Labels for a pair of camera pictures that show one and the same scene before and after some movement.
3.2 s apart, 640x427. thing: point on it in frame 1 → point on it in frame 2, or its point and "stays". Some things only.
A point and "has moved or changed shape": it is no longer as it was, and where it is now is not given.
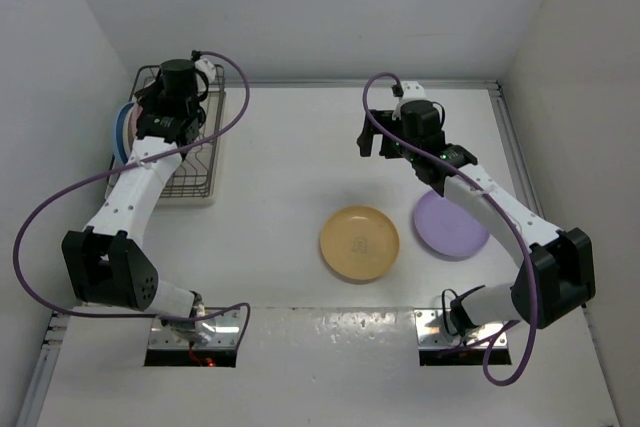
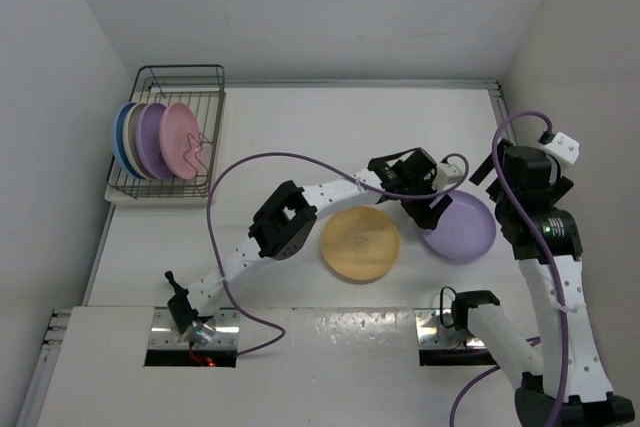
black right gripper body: (389, 147) → (495, 191)
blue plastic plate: (119, 137) stays
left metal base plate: (183, 334) stays
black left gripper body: (197, 112) → (419, 208)
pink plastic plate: (133, 122) has moved or changed shape
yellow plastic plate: (360, 243) stays
